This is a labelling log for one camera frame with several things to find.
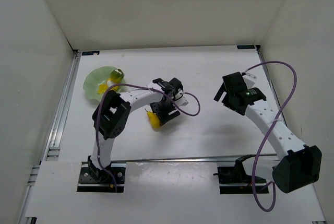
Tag yellow fake pear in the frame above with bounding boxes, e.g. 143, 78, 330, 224
147, 111, 161, 131

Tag green peeled fake lime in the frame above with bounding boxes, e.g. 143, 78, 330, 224
110, 68, 125, 84

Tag yellow peeled fake lemon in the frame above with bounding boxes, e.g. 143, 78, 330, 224
98, 79, 115, 95

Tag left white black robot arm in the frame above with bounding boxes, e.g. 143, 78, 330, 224
88, 78, 185, 182

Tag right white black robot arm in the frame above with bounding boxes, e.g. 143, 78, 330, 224
214, 80, 322, 193

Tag green wavy glass bowl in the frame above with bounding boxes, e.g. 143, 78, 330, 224
83, 66, 125, 102

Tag right blue label sticker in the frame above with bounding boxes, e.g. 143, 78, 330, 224
236, 45, 255, 50

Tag blue label sticker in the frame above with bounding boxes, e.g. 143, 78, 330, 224
236, 45, 255, 50
81, 51, 100, 56

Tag left blue label sticker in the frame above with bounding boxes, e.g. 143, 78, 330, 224
81, 51, 100, 56

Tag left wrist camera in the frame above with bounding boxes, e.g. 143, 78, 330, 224
169, 77, 188, 107

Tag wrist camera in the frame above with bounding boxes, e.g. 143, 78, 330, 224
222, 72, 257, 95
169, 77, 188, 107

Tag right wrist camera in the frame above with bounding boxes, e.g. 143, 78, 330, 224
222, 72, 257, 95

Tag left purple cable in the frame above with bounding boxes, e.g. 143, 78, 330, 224
93, 82, 201, 192

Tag front aluminium rail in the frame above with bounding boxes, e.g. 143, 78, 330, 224
109, 153, 280, 164

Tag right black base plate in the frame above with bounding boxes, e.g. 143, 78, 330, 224
212, 156, 271, 195

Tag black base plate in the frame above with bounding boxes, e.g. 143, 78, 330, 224
77, 163, 126, 193
212, 156, 271, 195

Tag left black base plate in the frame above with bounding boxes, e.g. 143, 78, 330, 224
77, 163, 126, 193

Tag left aluminium frame rail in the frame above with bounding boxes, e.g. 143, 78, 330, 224
16, 50, 81, 223

